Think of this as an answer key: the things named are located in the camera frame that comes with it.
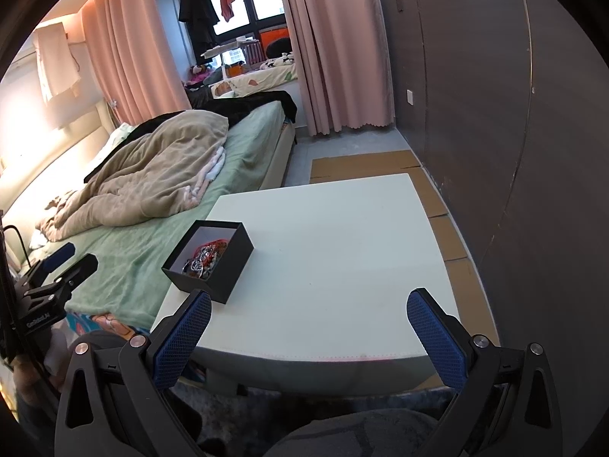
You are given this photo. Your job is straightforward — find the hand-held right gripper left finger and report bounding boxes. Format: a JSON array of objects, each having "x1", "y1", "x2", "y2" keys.
[{"x1": 54, "y1": 289, "x2": 213, "y2": 457}]

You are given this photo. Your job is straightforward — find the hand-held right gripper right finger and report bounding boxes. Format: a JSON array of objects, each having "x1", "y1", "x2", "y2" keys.
[{"x1": 406, "y1": 288, "x2": 564, "y2": 457}]

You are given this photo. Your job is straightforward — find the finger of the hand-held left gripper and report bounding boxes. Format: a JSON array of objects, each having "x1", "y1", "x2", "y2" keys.
[
  {"x1": 24, "y1": 253, "x2": 99, "y2": 299},
  {"x1": 26, "y1": 242, "x2": 77, "y2": 280}
]

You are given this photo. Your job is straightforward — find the red string bracelet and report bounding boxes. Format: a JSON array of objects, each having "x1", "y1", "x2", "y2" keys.
[{"x1": 194, "y1": 243, "x2": 224, "y2": 262}]

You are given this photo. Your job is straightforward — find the black jewelry box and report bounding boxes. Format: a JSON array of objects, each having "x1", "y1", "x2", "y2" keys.
[{"x1": 162, "y1": 220, "x2": 255, "y2": 304}]

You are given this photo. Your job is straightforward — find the brown bead bracelet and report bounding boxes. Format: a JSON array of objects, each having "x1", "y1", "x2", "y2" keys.
[{"x1": 197, "y1": 238, "x2": 232, "y2": 265}]

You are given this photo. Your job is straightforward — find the cartoon printed cloth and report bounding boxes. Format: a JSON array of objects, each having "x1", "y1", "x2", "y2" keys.
[{"x1": 64, "y1": 308, "x2": 149, "y2": 340}]

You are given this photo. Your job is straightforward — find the bed with green sheet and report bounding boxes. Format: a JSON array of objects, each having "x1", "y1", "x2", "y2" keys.
[{"x1": 0, "y1": 100, "x2": 299, "y2": 344}]

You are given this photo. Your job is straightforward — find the row of cardboard sheets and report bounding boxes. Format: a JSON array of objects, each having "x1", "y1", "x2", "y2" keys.
[{"x1": 408, "y1": 166, "x2": 501, "y2": 346}]

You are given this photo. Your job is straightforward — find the grey blue rug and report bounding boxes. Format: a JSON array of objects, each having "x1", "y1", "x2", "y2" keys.
[{"x1": 188, "y1": 376, "x2": 481, "y2": 457}]

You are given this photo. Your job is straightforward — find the beige upholstered headboard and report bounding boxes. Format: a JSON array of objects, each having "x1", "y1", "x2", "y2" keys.
[{"x1": 0, "y1": 99, "x2": 116, "y2": 232}]

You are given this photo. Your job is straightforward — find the beige blanket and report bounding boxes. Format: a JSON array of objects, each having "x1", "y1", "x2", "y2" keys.
[{"x1": 35, "y1": 110, "x2": 230, "y2": 243}]

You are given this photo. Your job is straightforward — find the pink white cloth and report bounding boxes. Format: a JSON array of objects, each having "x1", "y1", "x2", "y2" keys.
[{"x1": 183, "y1": 147, "x2": 226, "y2": 201}]

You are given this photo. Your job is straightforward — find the flat cardboard sheet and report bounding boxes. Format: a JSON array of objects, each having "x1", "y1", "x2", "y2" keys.
[{"x1": 309, "y1": 150, "x2": 423, "y2": 185}]

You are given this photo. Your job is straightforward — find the white hanging shirt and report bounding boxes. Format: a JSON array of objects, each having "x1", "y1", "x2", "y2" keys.
[{"x1": 32, "y1": 20, "x2": 83, "y2": 104}]

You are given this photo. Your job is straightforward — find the pink curtain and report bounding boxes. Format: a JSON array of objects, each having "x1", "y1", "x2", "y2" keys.
[
  {"x1": 81, "y1": 0, "x2": 192, "y2": 127},
  {"x1": 278, "y1": 0, "x2": 395, "y2": 136}
]

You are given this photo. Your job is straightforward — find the plush toys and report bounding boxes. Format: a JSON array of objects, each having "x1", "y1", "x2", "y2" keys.
[{"x1": 185, "y1": 63, "x2": 217, "y2": 87}]

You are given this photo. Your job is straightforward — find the black clothing on bed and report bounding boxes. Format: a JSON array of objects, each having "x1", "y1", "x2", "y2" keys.
[{"x1": 188, "y1": 88, "x2": 298, "y2": 128}]

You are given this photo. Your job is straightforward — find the floral printed quilt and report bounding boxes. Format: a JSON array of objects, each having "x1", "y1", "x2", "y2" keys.
[{"x1": 209, "y1": 56, "x2": 298, "y2": 99}]

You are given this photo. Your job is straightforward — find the black hanging garment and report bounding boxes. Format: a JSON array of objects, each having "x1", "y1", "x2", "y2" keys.
[{"x1": 175, "y1": 0, "x2": 220, "y2": 45}]

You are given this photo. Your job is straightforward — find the black cable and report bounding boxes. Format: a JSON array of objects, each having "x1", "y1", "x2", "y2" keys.
[{"x1": 1, "y1": 224, "x2": 30, "y2": 270}]

